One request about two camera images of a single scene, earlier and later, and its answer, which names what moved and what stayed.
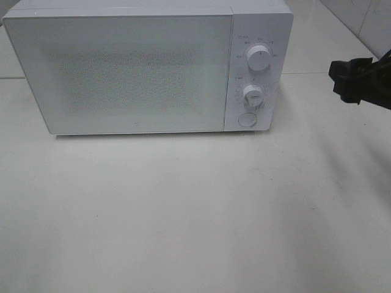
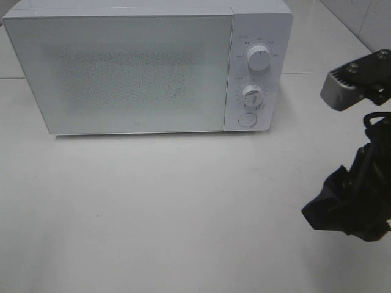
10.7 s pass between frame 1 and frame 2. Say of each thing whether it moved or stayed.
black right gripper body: moved
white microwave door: stayed
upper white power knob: stayed
